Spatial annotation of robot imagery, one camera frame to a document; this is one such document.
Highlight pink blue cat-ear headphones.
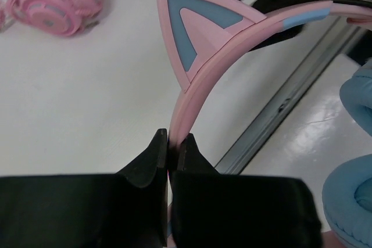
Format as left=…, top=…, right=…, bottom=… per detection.
left=157, top=0, right=371, bottom=247

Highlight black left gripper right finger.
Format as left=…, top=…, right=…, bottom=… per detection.
left=170, top=135, right=323, bottom=247

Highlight aluminium front rail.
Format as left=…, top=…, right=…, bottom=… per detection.
left=216, top=0, right=372, bottom=175

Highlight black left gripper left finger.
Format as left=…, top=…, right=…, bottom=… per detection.
left=1, top=129, right=167, bottom=247

